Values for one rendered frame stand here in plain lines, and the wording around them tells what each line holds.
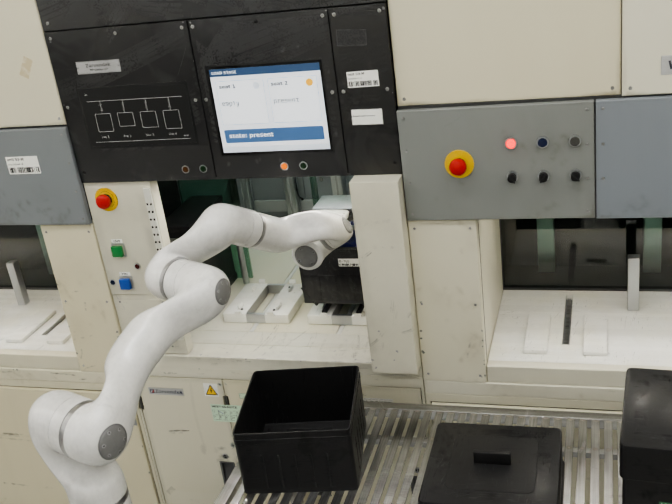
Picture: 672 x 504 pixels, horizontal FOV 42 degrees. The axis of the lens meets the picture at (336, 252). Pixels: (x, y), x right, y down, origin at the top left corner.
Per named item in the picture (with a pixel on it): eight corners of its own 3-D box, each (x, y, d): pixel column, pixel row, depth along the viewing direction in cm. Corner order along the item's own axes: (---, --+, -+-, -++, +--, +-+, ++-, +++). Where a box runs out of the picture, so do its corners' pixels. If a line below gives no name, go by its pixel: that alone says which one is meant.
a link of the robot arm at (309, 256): (325, 214, 232) (299, 230, 237) (311, 234, 221) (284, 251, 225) (344, 239, 234) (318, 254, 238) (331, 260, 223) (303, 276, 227)
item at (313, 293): (301, 315, 258) (285, 216, 245) (320, 284, 276) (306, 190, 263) (381, 316, 251) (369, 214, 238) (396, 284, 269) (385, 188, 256)
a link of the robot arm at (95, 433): (61, 461, 181) (113, 484, 171) (27, 430, 173) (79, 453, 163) (197, 280, 205) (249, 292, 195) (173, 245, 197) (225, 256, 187)
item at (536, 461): (418, 540, 187) (412, 491, 182) (439, 454, 213) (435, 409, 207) (560, 552, 179) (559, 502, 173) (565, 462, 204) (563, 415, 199)
